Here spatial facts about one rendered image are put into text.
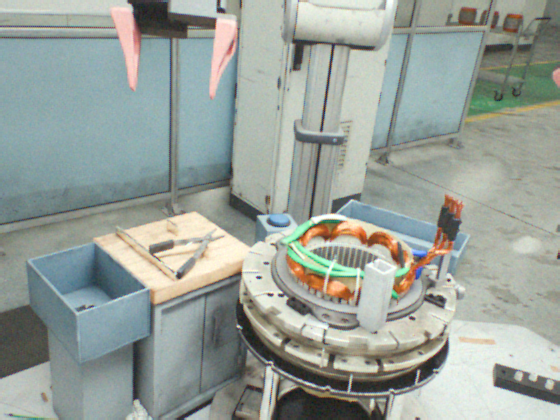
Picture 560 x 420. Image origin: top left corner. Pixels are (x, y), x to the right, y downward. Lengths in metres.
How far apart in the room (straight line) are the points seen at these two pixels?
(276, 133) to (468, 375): 2.08
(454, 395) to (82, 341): 0.71
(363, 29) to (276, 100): 1.92
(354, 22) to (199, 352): 0.68
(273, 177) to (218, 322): 2.26
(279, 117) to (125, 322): 2.31
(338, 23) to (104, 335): 0.71
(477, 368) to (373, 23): 0.73
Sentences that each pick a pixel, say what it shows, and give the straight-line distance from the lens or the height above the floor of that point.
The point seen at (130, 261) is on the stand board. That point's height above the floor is 1.06.
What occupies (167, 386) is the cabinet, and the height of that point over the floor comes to 0.86.
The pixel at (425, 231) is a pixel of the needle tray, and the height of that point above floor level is 1.05.
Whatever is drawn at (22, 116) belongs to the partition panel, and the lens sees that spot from 2.95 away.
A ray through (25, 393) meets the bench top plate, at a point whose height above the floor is 0.78.
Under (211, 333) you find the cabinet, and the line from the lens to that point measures 0.98.
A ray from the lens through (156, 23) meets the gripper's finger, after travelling 0.67.
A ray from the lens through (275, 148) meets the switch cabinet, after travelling 3.11.
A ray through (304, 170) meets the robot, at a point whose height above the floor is 1.09.
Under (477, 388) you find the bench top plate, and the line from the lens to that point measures 1.24.
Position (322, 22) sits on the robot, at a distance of 1.15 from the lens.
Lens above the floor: 1.53
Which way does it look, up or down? 25 degrees down
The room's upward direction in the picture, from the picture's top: 7 degrees clockwise
